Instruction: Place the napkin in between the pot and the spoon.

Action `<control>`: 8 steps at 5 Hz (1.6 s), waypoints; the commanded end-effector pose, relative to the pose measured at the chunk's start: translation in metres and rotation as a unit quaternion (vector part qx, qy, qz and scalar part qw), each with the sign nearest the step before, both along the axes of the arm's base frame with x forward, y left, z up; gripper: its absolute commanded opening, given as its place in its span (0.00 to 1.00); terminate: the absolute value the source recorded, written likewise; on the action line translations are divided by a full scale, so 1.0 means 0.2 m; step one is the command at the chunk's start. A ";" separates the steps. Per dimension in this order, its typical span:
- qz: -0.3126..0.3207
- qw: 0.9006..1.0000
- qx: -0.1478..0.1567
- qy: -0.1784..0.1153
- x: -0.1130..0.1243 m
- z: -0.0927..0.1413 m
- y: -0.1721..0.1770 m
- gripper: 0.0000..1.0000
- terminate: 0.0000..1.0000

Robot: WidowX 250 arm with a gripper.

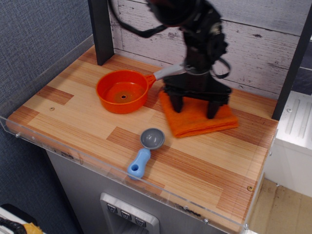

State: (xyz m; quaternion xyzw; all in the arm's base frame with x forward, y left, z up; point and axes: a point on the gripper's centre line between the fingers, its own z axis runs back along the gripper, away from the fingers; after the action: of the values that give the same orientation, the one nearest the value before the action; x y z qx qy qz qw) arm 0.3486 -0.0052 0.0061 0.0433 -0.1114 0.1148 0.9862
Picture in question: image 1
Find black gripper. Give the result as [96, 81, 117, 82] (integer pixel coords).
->
[163, 73, 232, 119]

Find orange cloth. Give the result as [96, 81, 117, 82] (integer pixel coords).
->
[158, 91, 238, 138]

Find blue grey toy spoon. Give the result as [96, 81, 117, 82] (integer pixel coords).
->
[127, 128, 165, 180]

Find orange toy pot grey handle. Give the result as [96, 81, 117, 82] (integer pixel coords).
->
[96, 63, 185, 114]

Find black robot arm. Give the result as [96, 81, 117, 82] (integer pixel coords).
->
[148, 0, 232, 119]

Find white ridged appliance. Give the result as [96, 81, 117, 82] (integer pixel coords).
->
[264, 91, 312, 197]

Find clear acrylic table guard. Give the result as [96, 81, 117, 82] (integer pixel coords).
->
[0, 31, 281, 234]

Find silver button control panel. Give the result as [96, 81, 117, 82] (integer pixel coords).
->
[100, 193, 160, 234]

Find grey cabinet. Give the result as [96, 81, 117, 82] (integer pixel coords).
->
[47, 151, 248, 234]

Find yellow tape piece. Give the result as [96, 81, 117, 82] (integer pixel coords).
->
[23, 223, 44, 234]

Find black left frame post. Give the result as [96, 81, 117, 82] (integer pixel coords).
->
[88, 0, 115, 65]

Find black frame post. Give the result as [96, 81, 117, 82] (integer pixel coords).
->
[272, 0, 312, 121]
[88, 0, 115, 65]

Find black right frame post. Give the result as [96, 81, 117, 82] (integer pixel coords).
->
[272, 0, 312, 121]

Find black braided cable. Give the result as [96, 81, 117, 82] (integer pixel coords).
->
[0, 216, 27, 234]

